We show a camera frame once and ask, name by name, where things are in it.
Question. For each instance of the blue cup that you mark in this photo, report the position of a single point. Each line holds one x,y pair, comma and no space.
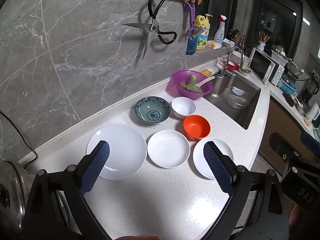
191,46

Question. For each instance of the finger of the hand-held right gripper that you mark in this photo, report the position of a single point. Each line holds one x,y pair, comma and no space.
280,145
310,140

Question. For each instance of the white microwave oven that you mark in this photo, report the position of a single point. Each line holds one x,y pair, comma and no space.
262,65

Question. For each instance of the purple hanging kitchen tool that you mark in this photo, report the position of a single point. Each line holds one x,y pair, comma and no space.
191,17

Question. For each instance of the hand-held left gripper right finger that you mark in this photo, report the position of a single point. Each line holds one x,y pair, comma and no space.
219,170

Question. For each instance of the yellow sponge pack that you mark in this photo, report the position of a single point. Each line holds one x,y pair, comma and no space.
213,45

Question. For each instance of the orange bowl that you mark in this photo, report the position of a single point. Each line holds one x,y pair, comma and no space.
196,127

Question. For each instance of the small white plate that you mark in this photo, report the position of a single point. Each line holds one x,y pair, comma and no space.
200,160

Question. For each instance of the stainless steel sink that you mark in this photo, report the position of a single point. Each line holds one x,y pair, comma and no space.
247,110

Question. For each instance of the yellow detergent bottle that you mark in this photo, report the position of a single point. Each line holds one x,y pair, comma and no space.
203,31

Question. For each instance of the chopstick holder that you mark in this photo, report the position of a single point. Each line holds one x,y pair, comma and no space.
262,45

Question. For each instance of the teal bowl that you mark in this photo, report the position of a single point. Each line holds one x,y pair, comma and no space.
287,85

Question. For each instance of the person's right hand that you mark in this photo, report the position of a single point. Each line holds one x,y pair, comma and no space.
296,217

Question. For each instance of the green loofah piece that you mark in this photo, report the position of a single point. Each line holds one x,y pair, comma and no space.
192,79
197,89
184,86

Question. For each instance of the stainless steel pot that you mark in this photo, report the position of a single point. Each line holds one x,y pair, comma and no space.
10,200

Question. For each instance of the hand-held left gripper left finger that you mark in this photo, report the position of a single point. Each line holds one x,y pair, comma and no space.
96,167

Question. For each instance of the blue green patterned bowl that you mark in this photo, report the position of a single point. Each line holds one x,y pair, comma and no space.
152,110

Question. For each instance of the purple plastic basin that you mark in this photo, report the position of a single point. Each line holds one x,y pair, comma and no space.
175,82

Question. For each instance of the steel faucet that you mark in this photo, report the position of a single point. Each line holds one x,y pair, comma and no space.
225,71

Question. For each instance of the white plastic spoon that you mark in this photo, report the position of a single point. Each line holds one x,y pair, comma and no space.
207,80

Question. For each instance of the white kettle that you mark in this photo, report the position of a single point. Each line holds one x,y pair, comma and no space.
313,112

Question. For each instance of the medium white plate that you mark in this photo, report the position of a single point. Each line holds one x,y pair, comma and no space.
168,148

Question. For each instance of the large white plate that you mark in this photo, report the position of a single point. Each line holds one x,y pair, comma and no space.
125,145

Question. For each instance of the white spray bottle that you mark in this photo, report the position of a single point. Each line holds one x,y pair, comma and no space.
221,32

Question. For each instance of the person's left hand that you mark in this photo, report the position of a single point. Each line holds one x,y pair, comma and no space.
140,237

